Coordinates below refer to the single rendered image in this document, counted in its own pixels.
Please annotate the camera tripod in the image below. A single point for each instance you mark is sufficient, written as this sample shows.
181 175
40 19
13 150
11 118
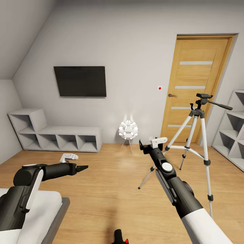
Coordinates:
196 112

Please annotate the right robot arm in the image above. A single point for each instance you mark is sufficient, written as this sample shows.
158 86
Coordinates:
199 225

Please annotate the bed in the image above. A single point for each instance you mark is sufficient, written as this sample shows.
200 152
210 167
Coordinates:
44 218

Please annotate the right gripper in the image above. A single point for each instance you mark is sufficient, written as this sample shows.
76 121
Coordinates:
147 149

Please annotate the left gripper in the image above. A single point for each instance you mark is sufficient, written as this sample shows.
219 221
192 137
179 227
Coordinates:
63 169

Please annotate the door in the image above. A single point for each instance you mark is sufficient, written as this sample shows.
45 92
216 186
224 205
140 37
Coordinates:
197 67

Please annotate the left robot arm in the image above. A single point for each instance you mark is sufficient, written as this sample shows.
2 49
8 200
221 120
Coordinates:
18 200

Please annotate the digital camera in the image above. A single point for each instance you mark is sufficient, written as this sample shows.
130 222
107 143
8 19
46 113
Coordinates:
118 238

